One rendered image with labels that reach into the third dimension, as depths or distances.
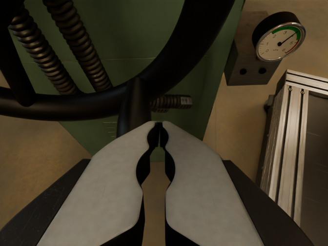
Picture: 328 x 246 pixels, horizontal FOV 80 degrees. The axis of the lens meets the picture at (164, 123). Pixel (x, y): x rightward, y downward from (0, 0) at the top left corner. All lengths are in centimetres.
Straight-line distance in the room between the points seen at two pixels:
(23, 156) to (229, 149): 95
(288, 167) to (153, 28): 58
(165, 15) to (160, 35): 4
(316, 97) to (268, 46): 67
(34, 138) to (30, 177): 19
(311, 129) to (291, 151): 14
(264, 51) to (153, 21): 17
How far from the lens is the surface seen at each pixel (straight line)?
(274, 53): 35
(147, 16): 35
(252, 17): 46
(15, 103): 24
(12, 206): 108
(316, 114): 93
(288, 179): 73
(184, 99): 34
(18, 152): 117
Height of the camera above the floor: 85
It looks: 60 degrees down
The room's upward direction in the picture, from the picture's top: 4 degrees counter-clockwise
